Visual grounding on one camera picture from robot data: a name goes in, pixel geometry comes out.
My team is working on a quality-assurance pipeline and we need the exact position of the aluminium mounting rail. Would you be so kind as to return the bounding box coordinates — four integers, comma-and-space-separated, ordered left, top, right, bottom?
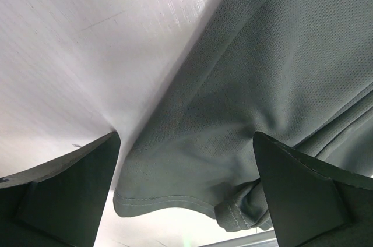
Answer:
203, 230, 279, 247

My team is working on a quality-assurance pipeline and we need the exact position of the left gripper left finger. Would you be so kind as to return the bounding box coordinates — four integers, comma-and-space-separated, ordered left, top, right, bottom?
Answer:
1, 132, 121, 246

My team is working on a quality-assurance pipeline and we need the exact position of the dark grey t shirt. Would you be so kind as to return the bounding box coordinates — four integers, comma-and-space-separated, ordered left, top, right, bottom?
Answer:
113, 0, 372, 232

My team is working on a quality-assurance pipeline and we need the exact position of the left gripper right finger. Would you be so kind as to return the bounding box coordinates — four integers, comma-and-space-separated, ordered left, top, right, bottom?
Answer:
253, 132, 372, 246

